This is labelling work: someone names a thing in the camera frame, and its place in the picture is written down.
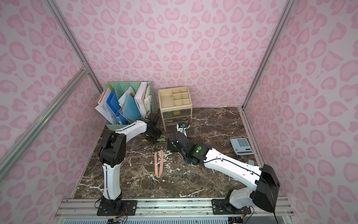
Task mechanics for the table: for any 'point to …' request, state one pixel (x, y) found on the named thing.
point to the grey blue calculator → (241, 146)
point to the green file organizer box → (122, 88)
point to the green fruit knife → (161, 139)
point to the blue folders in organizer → (131, 111)
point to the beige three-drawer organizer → (175, 107)
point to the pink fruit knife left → (156, 164)
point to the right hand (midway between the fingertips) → (172, 140)
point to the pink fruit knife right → (161, 163)
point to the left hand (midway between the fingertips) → (161, 135)
